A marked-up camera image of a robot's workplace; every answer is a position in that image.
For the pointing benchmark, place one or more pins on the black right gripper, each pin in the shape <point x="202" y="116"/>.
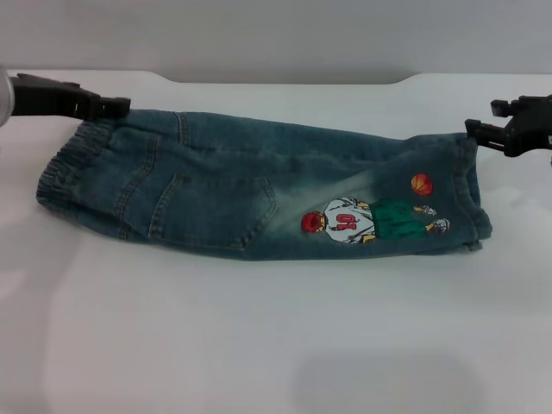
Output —
<point x="530" y="125"/>

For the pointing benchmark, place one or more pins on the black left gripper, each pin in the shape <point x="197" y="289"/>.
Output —
<point x="47" y="97"/>

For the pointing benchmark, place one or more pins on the blue denim shorts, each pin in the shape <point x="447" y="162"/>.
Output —
<point x="237" y="194"/>

